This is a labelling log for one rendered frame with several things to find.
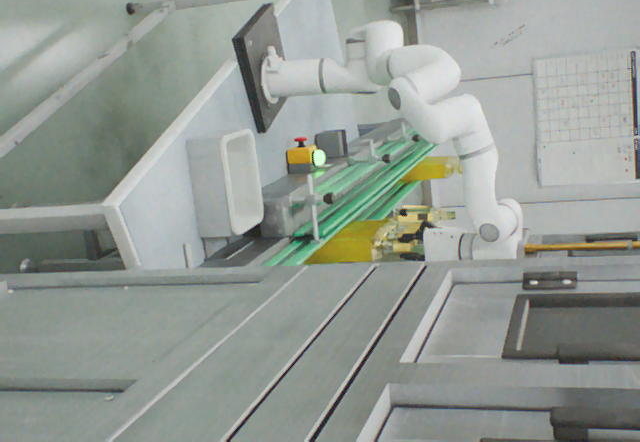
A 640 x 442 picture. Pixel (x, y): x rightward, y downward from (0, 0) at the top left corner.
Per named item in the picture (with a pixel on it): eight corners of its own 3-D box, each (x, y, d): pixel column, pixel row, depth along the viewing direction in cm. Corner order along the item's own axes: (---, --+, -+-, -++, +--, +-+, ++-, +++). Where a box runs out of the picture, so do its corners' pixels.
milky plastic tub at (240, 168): (201, 239, 184) (236, 237, 181) (186, 140, 180) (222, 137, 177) (232, 221, 200) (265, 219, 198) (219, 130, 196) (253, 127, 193)
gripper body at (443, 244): (477, 265, 198) (435, 263, 204) (474, 224, 196) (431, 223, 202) (465, 274, 192) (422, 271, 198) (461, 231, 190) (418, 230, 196)
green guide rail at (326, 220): (293, 236, 203) (324, 235, 200) (293, 232, 203) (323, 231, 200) (424, 139, 366) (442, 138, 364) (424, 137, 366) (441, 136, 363)
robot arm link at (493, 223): (466, 148, 190) (497, 231, 193) (443, 164, 180) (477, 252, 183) (499, 138, 185) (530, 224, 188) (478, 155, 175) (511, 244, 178)
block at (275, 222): (260, 239, 201) (286, 238, 199) (255, 201, 199) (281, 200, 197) (265, 235, 204) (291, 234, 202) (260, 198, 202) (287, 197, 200)
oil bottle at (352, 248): (301, 264, 209) (383, 261, 202) (299, 242, 208) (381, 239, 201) (308, 258, 214) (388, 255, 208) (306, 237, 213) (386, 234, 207)
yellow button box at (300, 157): (287, 173, 239) (311, 171, 237) (284, 148, 238) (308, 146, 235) (295, 169, 246) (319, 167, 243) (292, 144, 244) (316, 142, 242)
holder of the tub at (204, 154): (203, 261, 186) (234, 260, 183) (185, 140, 180) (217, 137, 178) (233, 241, 201) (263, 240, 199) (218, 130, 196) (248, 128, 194)
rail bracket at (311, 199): (287, 245, 199) (337, 243, 195) (279, 177, 196) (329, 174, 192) (292, 242, 202) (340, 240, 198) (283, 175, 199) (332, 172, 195)
